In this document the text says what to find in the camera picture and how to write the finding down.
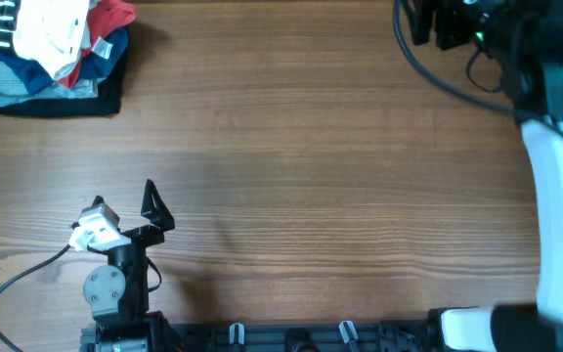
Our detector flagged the white t-shirt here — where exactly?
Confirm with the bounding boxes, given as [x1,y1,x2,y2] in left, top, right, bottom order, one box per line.
[0,0,99,80]

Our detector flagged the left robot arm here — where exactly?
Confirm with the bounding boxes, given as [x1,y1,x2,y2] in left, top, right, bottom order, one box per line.
[69,180,186,352]

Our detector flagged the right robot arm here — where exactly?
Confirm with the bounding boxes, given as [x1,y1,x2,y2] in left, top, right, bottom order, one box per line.
[393,1,563,351]

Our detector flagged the black folded garment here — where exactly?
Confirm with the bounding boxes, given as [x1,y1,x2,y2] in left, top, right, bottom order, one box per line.
[0,51,128,118]

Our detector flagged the light blue denim garment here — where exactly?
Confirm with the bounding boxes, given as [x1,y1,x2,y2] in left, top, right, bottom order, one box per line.
[0,61,105,108]

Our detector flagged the navy blue folded garment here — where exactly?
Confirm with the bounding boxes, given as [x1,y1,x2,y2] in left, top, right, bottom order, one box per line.
[0,26,129,94]

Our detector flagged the red folded shirt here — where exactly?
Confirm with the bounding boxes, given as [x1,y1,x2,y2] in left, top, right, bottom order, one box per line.
[75,0,136,67]

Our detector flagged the right black cable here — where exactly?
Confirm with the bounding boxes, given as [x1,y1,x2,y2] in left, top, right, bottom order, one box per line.
[392,0,546,121]

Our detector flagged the black cable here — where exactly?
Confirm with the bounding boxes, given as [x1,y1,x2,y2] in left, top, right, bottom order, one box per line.
[392,0,546,121]
[0,243,72,352]

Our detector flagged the left white rail clip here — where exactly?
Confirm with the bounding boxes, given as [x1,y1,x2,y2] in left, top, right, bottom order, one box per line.
[229,323,245,345]

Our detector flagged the white rail clip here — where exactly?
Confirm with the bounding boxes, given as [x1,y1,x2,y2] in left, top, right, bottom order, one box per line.
[229,323,245,345]
[338,320,359,344]

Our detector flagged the left black cable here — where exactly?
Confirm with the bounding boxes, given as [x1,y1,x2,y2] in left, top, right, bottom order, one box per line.
[0,243,72,352]

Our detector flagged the right white rail clip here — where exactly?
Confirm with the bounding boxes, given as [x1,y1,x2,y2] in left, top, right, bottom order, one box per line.
[338,320,359,344]

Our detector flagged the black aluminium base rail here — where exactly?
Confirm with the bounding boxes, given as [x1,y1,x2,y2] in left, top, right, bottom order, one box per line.
[78,320,458,352]

